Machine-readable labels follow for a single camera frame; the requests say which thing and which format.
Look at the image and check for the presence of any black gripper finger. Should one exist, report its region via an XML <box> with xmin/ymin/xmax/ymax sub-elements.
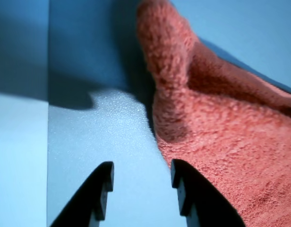
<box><xmin>50</xmin><ymin>161</ymin><xmax>114</xmax><ymax>227</ymax></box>
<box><xmin>171</xmin><ymin>158</ymin><xmax>247</xmax><ymax>227</ymax></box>

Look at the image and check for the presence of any orange terry towel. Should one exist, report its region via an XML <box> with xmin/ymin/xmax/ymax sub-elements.
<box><xmin>135</xmin><ymin>0</ymin><xmax>291</xmax><ymax>227</ymax></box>

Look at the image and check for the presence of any grey table mat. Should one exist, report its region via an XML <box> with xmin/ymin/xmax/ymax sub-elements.
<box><xmin>47</xmin><ymin>0</ymin><xmax>291</xmax><ymax>227</ymax></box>

